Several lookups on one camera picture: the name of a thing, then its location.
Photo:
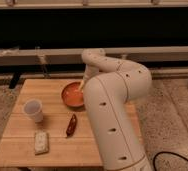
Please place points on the grey metal rail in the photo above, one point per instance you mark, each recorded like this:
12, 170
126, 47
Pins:
73, 56

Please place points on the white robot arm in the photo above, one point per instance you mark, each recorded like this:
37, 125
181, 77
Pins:
108, 83

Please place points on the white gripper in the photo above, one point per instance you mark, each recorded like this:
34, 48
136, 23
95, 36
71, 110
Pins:
90, 71

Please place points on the white rectangular sponge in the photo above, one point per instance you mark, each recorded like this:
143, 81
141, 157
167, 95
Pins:
41, 142

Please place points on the wooden table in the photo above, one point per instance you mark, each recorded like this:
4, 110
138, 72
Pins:
17, 142

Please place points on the dark red chili pepper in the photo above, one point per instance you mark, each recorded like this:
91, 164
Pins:
71, 126

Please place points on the orange ceramic bowl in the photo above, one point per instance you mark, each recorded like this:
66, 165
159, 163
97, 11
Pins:
72, 96

